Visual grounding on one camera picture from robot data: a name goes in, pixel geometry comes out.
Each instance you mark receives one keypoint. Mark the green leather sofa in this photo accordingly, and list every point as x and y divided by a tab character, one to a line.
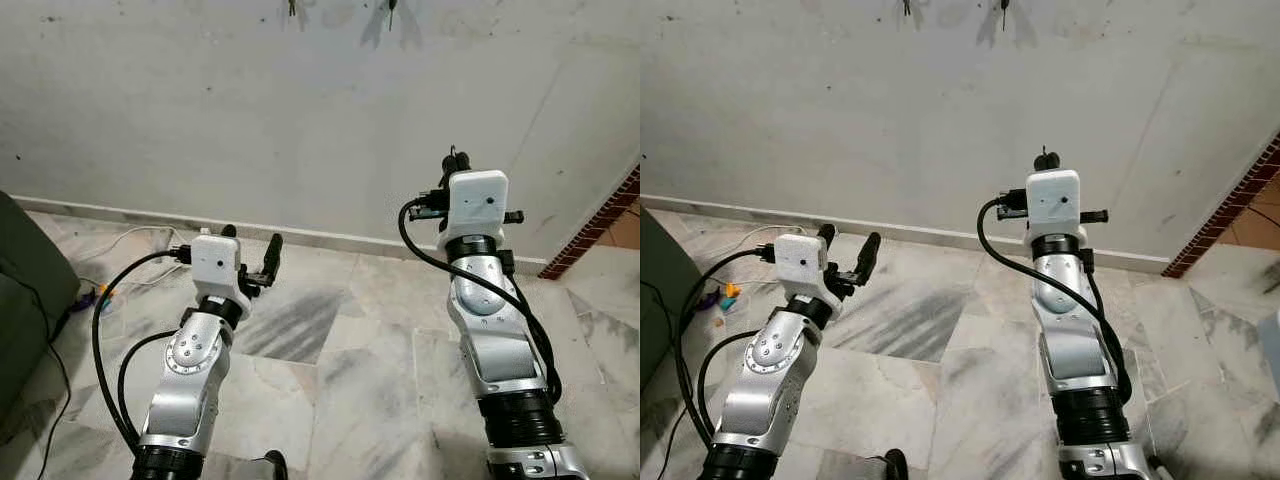
30	290
662	290

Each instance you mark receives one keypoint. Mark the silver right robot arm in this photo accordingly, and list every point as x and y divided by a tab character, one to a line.
500	350
1075	350

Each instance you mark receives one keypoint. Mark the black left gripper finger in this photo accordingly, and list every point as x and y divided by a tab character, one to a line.
826	234
272	258
229	232
867	258

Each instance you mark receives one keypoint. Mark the purple toy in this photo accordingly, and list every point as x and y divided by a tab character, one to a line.
714	299
82	299

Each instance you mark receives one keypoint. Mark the white skirting board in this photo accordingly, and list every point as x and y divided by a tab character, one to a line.
330	241
950	238

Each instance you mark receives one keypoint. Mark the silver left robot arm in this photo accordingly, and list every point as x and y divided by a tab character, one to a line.
765	385
190	380

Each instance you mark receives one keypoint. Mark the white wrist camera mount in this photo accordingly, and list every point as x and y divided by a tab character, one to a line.
1052	205
213	262
800	262
475	205

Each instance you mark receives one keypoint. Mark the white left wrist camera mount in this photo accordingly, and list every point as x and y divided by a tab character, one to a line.
213	262
800	262

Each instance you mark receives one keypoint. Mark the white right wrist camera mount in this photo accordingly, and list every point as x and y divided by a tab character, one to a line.
1052	205
475	205

